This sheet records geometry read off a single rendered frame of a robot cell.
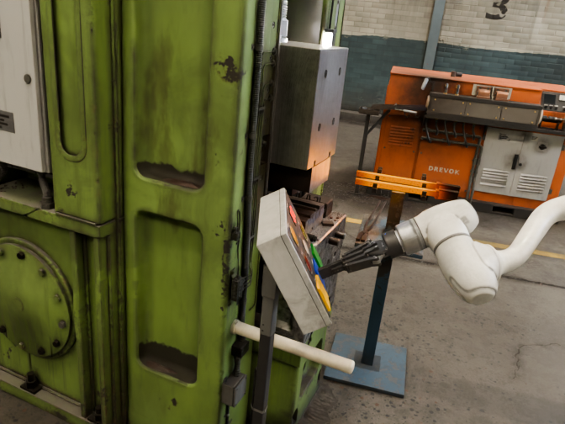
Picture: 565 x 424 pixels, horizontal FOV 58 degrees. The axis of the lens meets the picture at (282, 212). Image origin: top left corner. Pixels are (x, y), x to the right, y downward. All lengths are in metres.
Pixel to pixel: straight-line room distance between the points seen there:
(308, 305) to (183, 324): 0.80
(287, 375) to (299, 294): 0.95
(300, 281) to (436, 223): 0.39
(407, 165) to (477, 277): 4.16
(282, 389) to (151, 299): 0.67
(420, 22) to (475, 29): 0.88
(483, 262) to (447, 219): 0.15
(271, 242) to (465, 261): 0.47
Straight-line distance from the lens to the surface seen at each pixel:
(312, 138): 1.74
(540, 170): 5.56
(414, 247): 1.40
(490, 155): 5.44
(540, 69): 9.54
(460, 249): 1.33
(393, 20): 9.29
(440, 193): 2.27
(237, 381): 1.98
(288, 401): 2.26
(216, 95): 1.56
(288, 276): 1.25
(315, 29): 2.12
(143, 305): 2.04
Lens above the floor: 1.68
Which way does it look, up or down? 21 degrees down
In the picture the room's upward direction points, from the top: 6 degrees clockwise
